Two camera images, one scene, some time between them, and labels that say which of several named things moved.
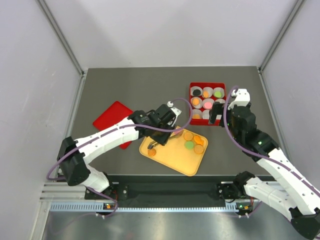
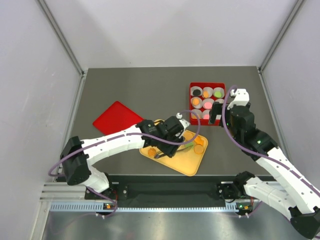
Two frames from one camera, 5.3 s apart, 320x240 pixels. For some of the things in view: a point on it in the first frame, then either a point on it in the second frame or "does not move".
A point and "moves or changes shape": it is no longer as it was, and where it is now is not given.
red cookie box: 202,96 does not move
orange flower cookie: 206,94 does not move
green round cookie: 218,94 does not move
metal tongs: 177,133 moves or changes shape
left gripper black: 162,140 -> 169,151
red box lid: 116,113 does not move
